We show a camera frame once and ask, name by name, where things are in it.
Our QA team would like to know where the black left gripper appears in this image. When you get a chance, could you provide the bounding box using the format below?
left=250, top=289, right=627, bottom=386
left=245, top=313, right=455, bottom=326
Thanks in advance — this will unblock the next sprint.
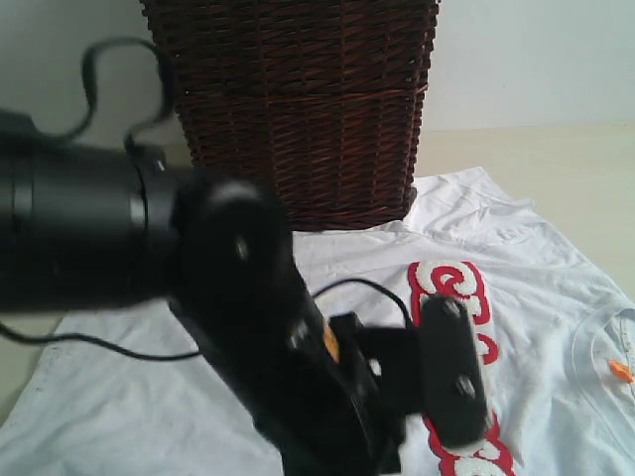
left=253, top=312, right=405, bottom=475

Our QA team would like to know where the white t-shirt red lettering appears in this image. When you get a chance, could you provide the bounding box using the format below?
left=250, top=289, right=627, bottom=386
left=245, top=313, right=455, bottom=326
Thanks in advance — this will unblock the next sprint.
left=1, top=169, right=634, bottom=475

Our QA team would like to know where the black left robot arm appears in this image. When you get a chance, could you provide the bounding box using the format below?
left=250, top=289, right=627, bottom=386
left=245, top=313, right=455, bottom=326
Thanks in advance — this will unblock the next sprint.
left=1, top=111, right=405, bottom=475

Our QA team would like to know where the dark brown wicker basket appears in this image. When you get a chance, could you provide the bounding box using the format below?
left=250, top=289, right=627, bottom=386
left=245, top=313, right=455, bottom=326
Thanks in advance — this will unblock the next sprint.
left=141, top=1, right=440, bottom=231

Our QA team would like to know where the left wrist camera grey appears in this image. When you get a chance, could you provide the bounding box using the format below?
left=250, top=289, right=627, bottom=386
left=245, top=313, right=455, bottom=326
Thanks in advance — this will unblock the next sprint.
left=354, top=292, right=490, bottom=452

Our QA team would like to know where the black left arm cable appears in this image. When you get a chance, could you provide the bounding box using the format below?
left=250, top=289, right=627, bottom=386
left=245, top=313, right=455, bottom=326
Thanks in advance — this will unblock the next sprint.
left=0, top=37, right=413, bottom=363

